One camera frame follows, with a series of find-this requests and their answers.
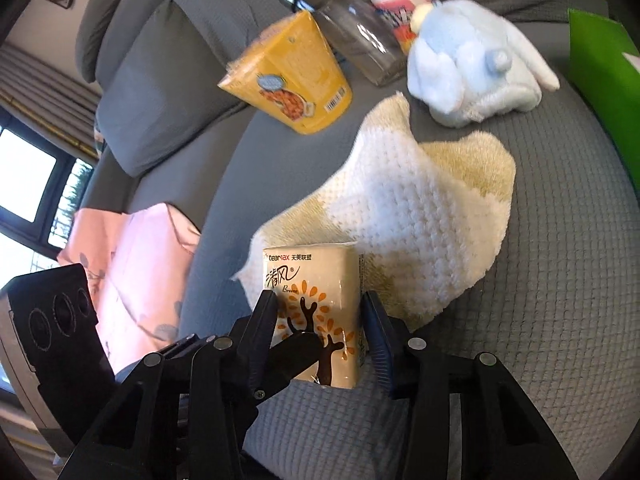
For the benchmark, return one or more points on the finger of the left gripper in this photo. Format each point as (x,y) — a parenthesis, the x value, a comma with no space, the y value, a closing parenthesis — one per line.
(284,362)

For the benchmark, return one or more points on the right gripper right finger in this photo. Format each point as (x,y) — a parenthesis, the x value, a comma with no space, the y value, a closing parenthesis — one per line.
(387,339)

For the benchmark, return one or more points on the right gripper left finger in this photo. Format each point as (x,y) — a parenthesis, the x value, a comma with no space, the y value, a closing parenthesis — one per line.
(254,345)

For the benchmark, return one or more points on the beige tree tissue pack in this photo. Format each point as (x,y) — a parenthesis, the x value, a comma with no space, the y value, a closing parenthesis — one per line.
(318,288)

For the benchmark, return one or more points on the white plush toy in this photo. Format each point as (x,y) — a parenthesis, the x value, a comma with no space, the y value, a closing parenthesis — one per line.
(468,64)

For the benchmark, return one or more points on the pink garment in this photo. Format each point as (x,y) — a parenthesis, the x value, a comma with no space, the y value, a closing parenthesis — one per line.
(137,266)

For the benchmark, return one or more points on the white cream knitted cloth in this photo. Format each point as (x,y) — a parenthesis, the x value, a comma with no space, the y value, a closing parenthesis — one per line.
(428,219)

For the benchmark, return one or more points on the window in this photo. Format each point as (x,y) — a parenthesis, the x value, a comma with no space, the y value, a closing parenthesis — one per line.
(41,190)

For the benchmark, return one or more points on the grey fabric sofa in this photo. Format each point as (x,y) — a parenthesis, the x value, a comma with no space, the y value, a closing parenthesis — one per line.
(519,236)

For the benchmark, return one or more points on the grey striped curtain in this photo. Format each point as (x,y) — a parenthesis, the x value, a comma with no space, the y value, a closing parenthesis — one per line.
(53,105)

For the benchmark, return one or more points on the clear bottle steel cap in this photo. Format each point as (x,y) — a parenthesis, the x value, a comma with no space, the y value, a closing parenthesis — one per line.
(357,32)

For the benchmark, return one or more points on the green cardboard box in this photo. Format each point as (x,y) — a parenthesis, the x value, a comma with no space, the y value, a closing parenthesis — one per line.
(604,67)

